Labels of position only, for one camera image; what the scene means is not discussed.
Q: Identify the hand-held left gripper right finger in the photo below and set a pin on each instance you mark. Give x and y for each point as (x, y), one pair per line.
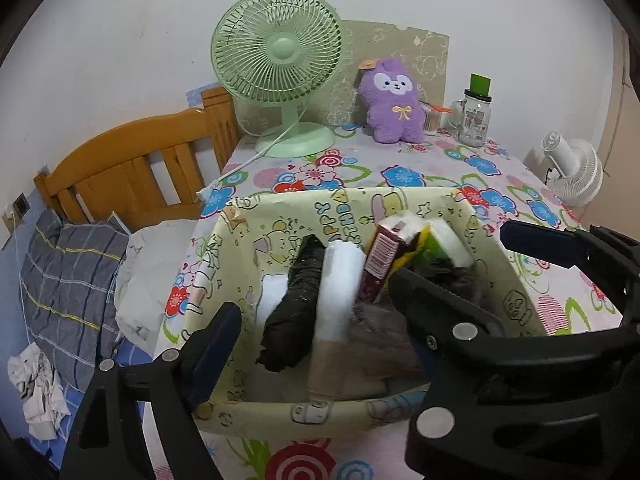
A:
(425, 361)

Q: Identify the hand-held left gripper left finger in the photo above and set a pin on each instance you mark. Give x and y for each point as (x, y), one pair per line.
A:
(210, 355)

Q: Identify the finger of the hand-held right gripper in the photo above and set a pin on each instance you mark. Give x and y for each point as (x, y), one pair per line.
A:
(540, 245)
(435, 305)

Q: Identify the green tissue packet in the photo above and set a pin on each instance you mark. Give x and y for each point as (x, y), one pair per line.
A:
(425, 247)

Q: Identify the white tissue pack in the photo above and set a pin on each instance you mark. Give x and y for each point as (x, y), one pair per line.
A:
(452, 245)
(272, 295)

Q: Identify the maroon small carton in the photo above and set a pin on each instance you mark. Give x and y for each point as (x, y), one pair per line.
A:
(377, 260)

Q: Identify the black plastic bag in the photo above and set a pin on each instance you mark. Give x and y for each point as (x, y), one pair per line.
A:
(292, 310)

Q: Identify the printed yellow storage box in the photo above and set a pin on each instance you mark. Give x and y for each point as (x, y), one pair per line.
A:
(300, 412)

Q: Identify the white standing fan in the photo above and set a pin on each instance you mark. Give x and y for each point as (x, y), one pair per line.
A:
(580, 175)

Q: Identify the white crumpled blanket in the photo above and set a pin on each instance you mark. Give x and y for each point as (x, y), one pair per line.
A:
(145, 270)

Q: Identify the glass jar with green lid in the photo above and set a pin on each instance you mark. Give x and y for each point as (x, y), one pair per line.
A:
(472, 125)

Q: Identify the plaid grey pillow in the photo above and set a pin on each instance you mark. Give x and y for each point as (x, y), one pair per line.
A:
(70, 285)

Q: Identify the beige wardrobe door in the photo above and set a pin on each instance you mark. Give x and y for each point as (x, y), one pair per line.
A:
(620, 110)

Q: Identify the small jar with orange lid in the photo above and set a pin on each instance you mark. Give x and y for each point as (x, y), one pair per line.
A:
(431, 121)

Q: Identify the crumpled white grey cloth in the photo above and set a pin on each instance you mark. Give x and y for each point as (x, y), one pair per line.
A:
(35, 385)

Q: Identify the purple plush toy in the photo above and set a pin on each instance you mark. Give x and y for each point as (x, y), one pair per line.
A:
(395, 115)

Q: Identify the green printed board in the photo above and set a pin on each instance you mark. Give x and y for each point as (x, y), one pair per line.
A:
(425, 55)

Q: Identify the green desk fan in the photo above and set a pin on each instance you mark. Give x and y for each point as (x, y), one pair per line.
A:
(277, 50)

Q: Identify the dark wall socket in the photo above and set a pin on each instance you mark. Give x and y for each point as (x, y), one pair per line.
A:
(21, 205)

